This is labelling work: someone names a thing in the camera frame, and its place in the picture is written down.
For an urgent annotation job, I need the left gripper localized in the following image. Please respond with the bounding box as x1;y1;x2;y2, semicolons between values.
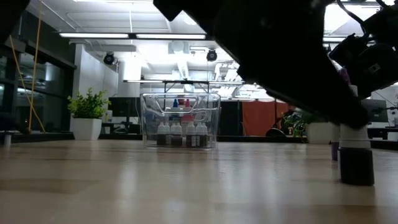
152;0;370;129

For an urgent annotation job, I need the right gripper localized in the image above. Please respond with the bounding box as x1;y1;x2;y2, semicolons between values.
349;40;398;100

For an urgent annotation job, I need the large red colouring bottle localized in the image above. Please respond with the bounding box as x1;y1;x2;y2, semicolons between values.
182;98;196;127

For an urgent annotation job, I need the large blue colouring bottle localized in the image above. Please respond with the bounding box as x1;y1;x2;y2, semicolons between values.
170;98;184;125

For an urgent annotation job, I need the small brown dropper bottle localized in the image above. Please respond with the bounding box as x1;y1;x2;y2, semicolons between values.
170;122;183;147

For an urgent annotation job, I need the broad-leaf plant white pot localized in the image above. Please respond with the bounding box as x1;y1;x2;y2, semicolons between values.
281;110;335;146

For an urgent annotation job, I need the black monitor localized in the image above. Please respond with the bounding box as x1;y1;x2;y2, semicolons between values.
362;98;389;123
108;96;142;118

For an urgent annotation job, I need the orange partition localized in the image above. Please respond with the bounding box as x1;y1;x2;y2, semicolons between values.
241;100;292;137

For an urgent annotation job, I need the large purple colouring bottle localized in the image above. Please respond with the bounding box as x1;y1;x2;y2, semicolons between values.
330;67;359;162

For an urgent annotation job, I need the ceiling light strip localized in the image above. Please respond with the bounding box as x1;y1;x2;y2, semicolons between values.
136;33;206;40
58;32;130;39

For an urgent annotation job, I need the clear plastic bin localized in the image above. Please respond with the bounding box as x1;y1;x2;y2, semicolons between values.
139;92;221;149

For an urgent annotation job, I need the small-leaf plant white pot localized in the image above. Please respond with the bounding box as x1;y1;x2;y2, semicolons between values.
67;87;111;141

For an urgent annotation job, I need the white peg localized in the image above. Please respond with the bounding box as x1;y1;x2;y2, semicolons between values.
2;130;12;149

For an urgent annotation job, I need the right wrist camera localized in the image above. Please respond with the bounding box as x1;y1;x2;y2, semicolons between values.
328;32;369;63

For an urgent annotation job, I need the black aluminium table frame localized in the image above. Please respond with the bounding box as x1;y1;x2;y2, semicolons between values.
0;132;398;150

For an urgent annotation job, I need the yellow extension cable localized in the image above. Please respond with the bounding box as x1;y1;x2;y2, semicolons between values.
8;0;46;133

